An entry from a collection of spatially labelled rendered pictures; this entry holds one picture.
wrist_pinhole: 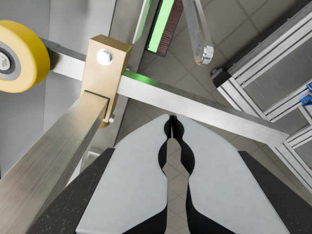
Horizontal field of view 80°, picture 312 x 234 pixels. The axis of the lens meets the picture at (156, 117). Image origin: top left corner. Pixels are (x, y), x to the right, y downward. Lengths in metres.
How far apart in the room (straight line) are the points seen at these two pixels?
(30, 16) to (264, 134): 0.50
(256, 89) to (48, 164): 1.00
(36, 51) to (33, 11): 0.25
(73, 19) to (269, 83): 0.90
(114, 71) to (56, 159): 0.14
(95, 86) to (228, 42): 0.98
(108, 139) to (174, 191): 1.33
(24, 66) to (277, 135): 0.37
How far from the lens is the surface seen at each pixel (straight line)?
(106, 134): 0.54
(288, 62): 1.10
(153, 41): 0.42
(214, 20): 1.15
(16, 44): 0.27
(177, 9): 0.41
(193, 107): 0.29
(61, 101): 0.63
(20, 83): 0.28
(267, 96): 1.12
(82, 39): 0.54
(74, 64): 0.30
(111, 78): 0.27
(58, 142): 0.20
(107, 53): 0.26
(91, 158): 0.55
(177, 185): 1.74
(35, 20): 0.52
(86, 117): 0.23
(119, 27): 0.43
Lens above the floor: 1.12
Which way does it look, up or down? 60 degrees down
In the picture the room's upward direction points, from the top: 175 degrees counter-clockwise
